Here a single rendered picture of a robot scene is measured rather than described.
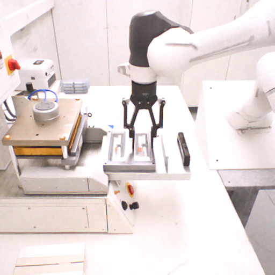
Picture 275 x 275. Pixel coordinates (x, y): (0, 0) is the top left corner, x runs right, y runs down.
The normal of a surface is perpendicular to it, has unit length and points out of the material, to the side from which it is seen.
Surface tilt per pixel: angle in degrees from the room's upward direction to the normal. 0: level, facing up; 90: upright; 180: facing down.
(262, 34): 86
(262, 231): 0
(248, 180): 0
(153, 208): 0
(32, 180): 90
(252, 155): 45
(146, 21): 77
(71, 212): 90
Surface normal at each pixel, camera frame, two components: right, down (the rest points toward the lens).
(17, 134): 0.01, -0.83
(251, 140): 0.04, -0.20
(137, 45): -0.51, 0.45
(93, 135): 0.01, 0.55
